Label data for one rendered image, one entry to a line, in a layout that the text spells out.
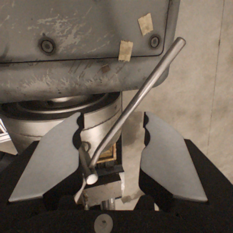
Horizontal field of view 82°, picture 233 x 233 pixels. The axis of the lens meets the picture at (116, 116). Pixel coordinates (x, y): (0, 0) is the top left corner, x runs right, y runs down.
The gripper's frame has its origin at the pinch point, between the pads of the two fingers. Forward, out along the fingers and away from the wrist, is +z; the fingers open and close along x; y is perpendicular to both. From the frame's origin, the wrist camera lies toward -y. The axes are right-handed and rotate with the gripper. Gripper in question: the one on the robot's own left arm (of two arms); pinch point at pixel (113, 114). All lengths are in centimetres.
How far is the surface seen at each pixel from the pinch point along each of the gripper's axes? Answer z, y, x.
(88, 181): 3.0, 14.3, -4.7
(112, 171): 46, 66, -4
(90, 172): 3.9, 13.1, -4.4
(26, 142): 9.9, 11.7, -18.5
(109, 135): 5.6, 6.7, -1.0
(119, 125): 5.4, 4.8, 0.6
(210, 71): 173, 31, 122
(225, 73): 180, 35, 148
